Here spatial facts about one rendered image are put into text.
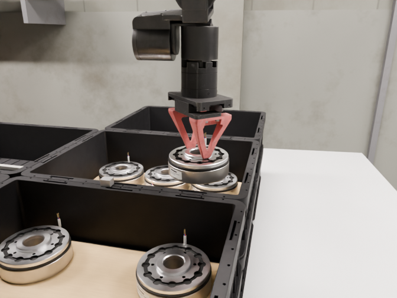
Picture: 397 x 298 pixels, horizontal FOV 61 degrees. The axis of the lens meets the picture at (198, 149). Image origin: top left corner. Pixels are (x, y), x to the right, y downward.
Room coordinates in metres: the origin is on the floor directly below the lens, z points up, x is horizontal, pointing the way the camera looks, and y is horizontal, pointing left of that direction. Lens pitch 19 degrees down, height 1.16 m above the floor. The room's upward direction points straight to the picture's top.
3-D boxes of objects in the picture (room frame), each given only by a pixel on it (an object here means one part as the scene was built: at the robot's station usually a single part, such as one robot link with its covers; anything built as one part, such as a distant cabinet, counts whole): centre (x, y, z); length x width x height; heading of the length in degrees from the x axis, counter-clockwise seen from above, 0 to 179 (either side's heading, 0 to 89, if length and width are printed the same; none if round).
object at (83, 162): (0.63, 0.09, 0.87); 0.40 x 0.30 x 0.11; 77
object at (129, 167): (0.72, 0.18, 0.86); 0.05 x 0.05 x 0.01
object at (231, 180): (0.67, -0.03, 0.86); 0.10 x 0.10 x 0.01
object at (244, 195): (0.63, 0.09, 0.92); 0.40 x 0.30 x 0.02; 77
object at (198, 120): (0.53, -0.01, 1.02); 0.07 x 0.07 x 0.09; 31
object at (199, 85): (0.54, 0.00, 1.09); 0.10 x 0.07 x 0.07; 31
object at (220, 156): (0.54, 0.00, 0.96); 0.10 x 0.10 x 0.01
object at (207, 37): (0.54, 0.00, 1.15); 0.07 x 0.06 x 0.07; 82
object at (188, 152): (0.54, 0.00, 0.97); 0.05 x 0.05 x 0.01
